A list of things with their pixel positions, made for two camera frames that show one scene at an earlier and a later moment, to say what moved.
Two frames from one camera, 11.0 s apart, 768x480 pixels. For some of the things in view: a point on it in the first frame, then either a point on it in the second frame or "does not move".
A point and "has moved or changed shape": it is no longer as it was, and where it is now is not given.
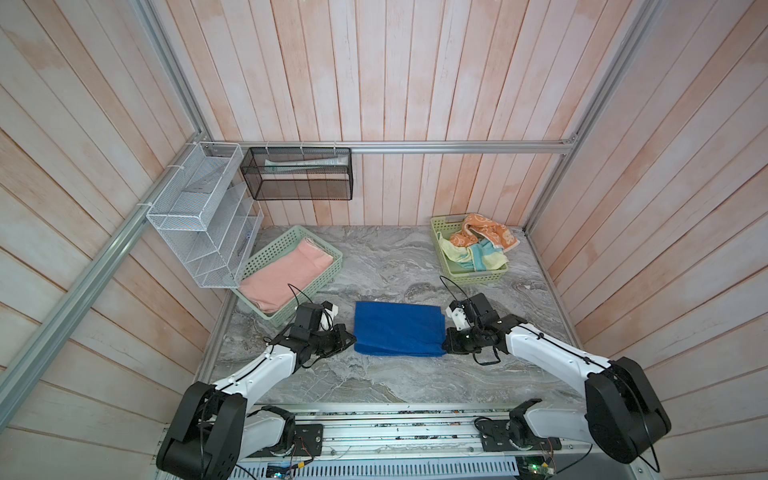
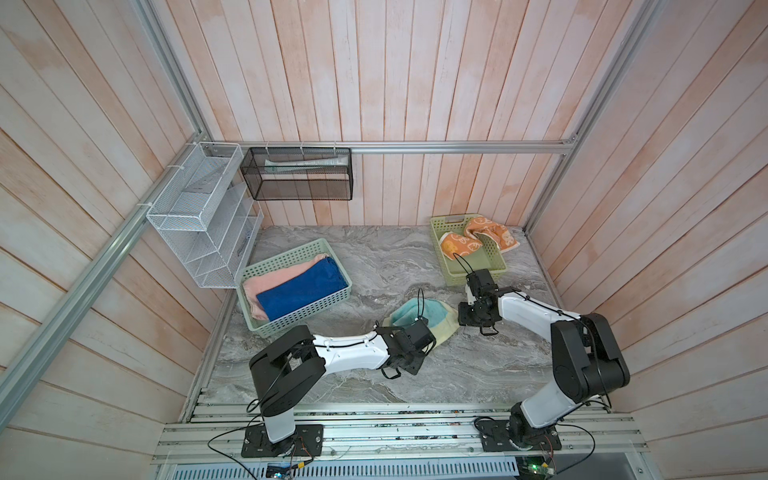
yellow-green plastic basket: [454, 271] does not move
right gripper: [451, 344] -> [463, 317]
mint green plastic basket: [282, 273] has moved or changed shape
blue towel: [399, 329] -> [323, 280]
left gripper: [340, 333] -> [415, 366]
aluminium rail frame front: [428, 443] does not move
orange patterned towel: [478, 226] does not move
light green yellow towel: [484, 256] -> [441, 317]
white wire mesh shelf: [207, 216] does not move
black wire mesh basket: [299, 173] does not move
